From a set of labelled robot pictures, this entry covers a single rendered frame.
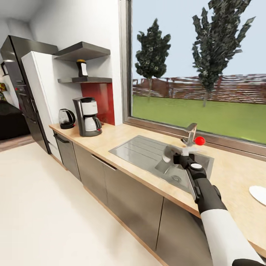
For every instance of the electric kettle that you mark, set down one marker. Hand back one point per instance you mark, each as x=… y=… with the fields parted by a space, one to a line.
x=66 y=118

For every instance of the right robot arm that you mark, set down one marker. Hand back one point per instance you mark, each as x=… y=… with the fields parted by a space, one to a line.
x=228 y=246

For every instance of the shelf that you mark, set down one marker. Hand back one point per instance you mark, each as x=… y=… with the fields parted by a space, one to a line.
x=85 y=79
x=84 y=51

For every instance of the bottle of coffee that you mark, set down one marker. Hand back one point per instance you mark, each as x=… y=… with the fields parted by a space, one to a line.
x=81 y=68

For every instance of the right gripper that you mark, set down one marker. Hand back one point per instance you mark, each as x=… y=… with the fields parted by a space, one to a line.
x=179 y=159

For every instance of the paper coffee filter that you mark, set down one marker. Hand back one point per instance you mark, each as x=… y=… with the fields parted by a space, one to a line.
x=168 y=155

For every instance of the saucer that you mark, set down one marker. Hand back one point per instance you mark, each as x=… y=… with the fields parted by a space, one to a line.
x=259 y=193

